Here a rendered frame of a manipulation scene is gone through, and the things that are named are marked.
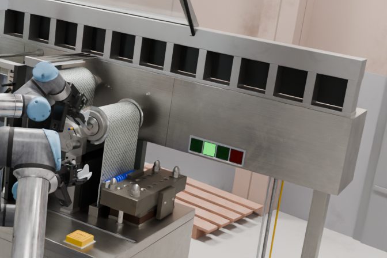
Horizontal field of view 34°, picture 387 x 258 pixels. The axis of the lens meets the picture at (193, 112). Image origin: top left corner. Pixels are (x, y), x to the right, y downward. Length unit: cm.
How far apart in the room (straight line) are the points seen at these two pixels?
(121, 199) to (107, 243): 18
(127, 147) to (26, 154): 85
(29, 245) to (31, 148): 27
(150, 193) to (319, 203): 69
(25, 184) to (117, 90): 105
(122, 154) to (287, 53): 77
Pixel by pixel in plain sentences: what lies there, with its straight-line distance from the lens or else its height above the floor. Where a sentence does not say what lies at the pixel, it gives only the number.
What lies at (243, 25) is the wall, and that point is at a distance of 541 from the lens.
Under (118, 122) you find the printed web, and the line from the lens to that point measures 250.
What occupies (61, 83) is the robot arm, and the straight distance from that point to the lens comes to 222.
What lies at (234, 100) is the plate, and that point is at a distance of 251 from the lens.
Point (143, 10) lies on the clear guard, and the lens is 270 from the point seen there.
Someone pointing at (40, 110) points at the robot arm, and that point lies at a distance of 205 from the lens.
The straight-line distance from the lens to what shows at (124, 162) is 261.
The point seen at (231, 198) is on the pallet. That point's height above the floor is 11.
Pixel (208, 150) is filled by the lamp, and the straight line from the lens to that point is 258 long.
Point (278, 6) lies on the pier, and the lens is 497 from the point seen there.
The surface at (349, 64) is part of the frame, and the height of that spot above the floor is 163.
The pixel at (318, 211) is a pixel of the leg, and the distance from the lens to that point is 266.
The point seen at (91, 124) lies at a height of 126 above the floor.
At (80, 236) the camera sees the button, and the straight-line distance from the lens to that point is 230.
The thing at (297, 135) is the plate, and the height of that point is 133.
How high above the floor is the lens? 190
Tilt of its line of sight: 13 degrees down
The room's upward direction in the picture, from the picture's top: 8 degrees clockwise
